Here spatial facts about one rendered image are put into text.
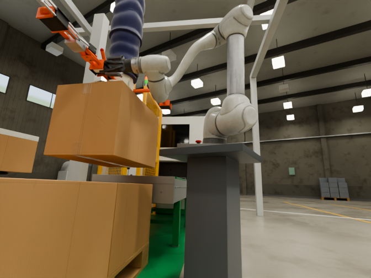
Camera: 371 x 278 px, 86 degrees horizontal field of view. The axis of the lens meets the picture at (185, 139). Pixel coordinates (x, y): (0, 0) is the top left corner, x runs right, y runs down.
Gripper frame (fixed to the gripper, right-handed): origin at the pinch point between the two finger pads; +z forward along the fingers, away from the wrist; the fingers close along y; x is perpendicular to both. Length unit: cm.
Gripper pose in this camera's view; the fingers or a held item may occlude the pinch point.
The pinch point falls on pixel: (100, 67)
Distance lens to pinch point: 133.2
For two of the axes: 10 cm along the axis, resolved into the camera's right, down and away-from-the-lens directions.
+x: 1.2, 2.3, 9.7
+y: -0.3, 9.7, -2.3
